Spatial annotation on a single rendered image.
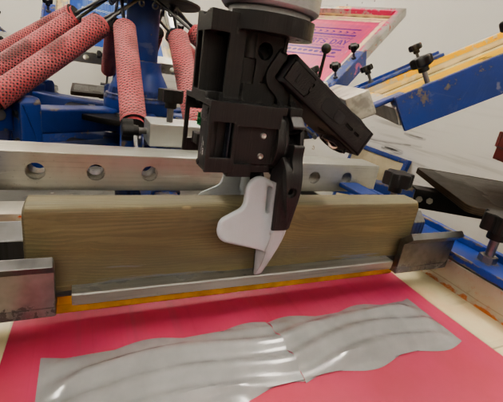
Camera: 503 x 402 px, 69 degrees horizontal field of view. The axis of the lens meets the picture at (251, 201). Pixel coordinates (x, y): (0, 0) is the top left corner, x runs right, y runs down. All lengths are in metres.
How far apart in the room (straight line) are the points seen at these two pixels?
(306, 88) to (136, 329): 0.24
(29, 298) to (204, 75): 0.21
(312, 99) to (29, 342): 0.29
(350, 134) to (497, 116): 2.23
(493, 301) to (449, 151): 2.24
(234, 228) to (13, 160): 0.31
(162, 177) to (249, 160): 0.26
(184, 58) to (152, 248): 0.63
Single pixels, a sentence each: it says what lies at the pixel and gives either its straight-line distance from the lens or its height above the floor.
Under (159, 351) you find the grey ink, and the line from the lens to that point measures 0.30.
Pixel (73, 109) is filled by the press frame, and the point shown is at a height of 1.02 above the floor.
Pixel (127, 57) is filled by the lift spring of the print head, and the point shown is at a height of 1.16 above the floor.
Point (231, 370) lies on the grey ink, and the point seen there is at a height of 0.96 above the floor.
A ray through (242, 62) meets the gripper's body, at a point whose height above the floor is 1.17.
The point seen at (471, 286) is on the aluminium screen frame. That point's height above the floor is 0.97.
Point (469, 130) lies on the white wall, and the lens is 2.63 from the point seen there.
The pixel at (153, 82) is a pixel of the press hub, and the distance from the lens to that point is 1.07.
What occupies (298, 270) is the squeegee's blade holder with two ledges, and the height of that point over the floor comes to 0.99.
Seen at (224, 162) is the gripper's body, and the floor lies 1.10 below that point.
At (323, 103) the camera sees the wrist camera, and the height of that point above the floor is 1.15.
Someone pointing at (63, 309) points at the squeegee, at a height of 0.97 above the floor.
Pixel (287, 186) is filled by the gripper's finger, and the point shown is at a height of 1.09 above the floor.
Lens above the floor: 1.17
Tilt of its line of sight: 20 degrees down
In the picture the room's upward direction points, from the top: 9 degrees clockwise
